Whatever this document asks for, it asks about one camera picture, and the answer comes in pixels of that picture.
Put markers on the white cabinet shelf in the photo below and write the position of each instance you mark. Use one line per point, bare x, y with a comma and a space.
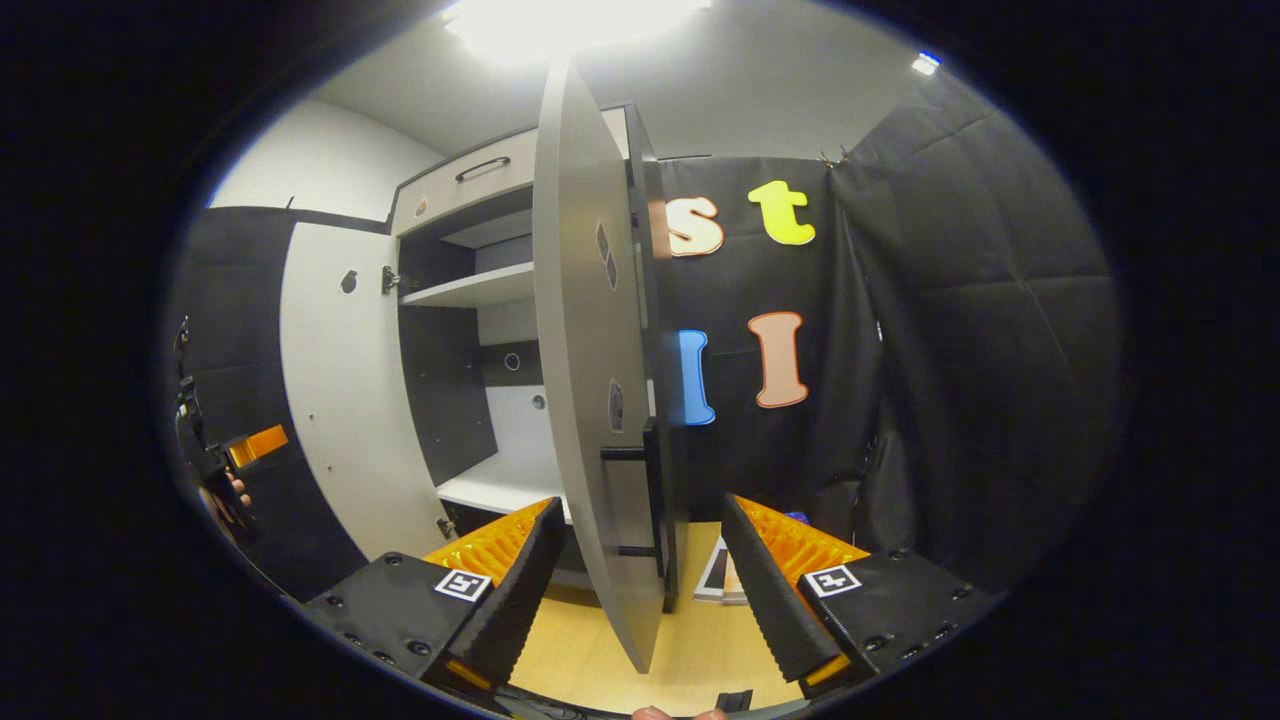
500, 485
480, 287

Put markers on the grey cabinet door checkered sticker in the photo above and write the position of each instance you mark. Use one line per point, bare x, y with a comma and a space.
340, 400

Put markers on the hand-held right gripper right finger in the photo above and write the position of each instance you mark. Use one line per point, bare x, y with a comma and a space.
775, 610

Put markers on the black backdrop cloth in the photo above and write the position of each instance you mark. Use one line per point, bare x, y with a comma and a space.
740, 450

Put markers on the small ceiling light panel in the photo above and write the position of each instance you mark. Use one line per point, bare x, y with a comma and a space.
926, 64

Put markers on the black quilted cloth panel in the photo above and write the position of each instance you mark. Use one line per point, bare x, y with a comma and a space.
980, 350
300, 540

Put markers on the grey double-door shoe cabinet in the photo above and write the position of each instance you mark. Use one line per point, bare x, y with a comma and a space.
455, 380

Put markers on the large ceiling light panel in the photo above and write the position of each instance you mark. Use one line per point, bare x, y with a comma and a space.
570, 25

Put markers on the white magazines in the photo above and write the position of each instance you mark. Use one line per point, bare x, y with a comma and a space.
718, 580

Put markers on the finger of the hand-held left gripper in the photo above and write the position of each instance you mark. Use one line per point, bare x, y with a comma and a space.
258, 446

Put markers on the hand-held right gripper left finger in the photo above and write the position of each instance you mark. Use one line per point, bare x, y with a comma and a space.
515, 600

